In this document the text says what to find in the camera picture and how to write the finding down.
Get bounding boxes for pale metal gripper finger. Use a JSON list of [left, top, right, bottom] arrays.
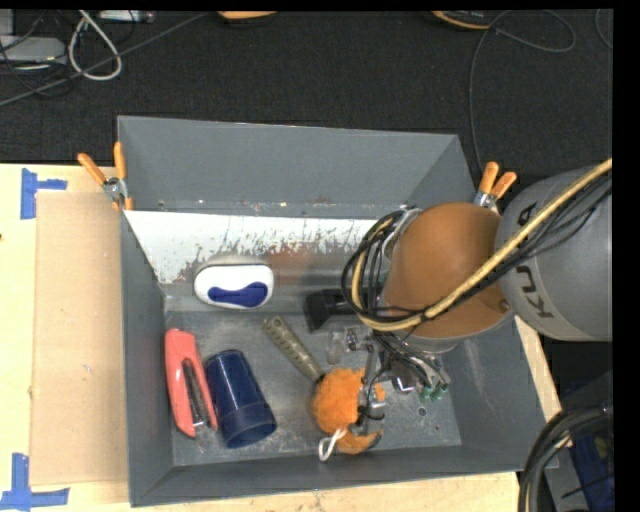
[[326, 326, 361, 367], [349, 401, 387, 438]]

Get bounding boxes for orange mesh bath pouf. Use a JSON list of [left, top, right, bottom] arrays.
[[310, 366, 388, 462]]

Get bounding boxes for black rectangular object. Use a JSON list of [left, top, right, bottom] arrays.
[[303, 288, 362, 333]]

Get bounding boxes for dark blue plastic cup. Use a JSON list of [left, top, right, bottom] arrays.
[[204, 349, 278, 450]]

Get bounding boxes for red stapler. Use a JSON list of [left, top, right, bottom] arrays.
[[164, 327, 220, 440]]

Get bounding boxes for grey metal bin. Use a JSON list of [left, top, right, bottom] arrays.
[[116, 115, 550, 508]]

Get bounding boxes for brown cardboard board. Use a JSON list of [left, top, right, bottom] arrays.
[[28, 191, 132, 487]]

